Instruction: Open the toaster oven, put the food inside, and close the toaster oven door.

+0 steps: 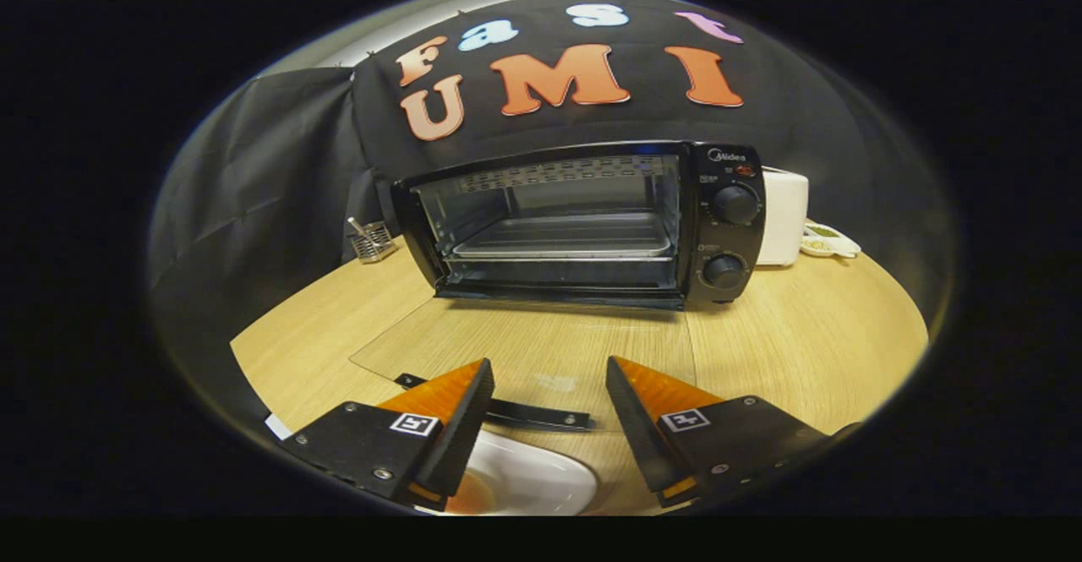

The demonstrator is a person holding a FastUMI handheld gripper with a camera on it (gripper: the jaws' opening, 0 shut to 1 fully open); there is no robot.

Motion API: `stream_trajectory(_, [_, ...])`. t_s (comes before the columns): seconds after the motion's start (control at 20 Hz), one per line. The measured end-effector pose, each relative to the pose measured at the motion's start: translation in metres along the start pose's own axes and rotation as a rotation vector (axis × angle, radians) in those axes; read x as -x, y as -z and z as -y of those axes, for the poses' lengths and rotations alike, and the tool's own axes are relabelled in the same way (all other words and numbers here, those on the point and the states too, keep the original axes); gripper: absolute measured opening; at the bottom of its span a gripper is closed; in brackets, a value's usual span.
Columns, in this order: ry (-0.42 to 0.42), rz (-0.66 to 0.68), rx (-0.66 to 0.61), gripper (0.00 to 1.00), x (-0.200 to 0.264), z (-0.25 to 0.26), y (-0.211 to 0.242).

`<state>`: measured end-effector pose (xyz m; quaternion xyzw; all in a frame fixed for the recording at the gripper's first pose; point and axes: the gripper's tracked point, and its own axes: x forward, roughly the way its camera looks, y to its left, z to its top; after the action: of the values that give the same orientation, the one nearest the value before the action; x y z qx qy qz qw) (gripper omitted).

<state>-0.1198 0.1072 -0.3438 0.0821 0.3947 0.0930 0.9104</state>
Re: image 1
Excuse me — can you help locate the white ceramic plate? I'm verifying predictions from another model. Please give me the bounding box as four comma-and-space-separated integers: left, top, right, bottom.
423, 429, 598, 516

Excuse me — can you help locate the metal baking tray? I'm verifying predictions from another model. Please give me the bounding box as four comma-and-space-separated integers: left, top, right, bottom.
451, 212, 675, 260

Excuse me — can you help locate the small white condiment dish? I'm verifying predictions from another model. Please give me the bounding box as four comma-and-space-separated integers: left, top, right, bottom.
799, 222, 861, 259

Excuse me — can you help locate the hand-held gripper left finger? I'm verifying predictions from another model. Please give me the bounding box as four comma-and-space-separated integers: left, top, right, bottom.
283, 357, 496, 510

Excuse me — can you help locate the white countertop appliance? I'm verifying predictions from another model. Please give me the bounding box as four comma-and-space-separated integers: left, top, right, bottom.
755, 168, 810, 267

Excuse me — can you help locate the black toaster oven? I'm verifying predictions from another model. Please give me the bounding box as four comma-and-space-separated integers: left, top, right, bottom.
349, 140, 767, 434

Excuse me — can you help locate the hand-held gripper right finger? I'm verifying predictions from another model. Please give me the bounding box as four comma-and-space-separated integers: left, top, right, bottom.
605, 355, 863, 508

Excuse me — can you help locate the wire mesh utensil holder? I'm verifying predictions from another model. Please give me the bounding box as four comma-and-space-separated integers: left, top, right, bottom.
347, 216, 398, 264

